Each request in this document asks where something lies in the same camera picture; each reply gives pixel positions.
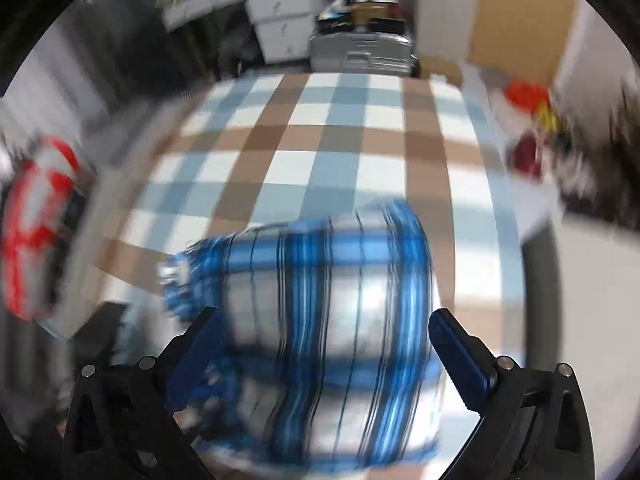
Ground blue white plaid shirt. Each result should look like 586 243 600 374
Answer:
159 199 447 473

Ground white upright suitcase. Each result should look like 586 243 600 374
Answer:
414 0 482 63

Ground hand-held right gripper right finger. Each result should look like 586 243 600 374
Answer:
429 309 597 480

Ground white desk with drawers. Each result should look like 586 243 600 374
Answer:
162 0 323 63

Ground flat black box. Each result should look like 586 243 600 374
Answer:
366 17 407 34

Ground red white cloth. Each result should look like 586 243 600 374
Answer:
0 134 83 322

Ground wooden door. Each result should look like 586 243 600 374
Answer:
465 0 582 88

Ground small brown cardboard box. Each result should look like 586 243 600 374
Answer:
349 2 397 24

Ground yellow shoes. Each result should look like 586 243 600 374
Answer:
536 102 560 132

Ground orange shoes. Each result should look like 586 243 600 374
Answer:
504 81 552 110

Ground silver suitcase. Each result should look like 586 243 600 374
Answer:
307 27 419 79

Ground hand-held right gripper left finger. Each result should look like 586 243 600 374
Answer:
62 307 227 480

